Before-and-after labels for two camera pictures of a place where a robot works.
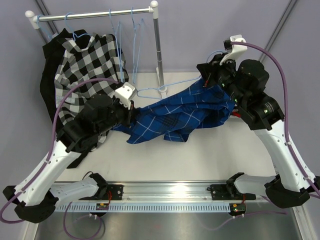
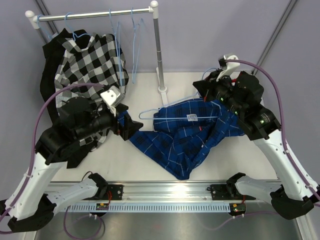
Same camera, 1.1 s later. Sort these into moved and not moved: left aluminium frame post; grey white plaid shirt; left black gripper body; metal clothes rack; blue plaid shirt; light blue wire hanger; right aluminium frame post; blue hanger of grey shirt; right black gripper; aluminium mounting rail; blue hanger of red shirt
Moved: right black gripper; blue plaid shirt; left black gripper body
Not moved: blue hanger of red shirt; light blue wire hanger; aluminium mounting rail; right aluminium frame post; blue hanger of grey shirt; metal clothes rack; left aluminium frame post; grey white plaid shirt
